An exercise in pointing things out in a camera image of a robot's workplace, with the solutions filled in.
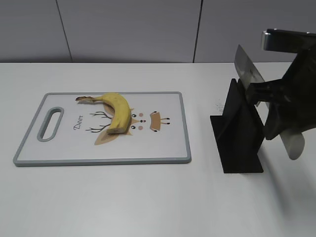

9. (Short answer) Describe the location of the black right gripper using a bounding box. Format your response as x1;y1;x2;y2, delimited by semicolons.
245;48;316;140

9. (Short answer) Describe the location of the silver kitchen knife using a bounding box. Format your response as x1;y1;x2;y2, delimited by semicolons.
234;44;305;160

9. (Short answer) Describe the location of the yellow banana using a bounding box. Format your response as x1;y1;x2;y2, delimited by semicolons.
76;93;131;134

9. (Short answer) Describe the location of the black knife stand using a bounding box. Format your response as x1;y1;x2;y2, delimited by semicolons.
210;79;264;173

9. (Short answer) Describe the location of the white grey-rimmed cutting board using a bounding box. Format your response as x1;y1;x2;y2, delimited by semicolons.
13;92;191;166

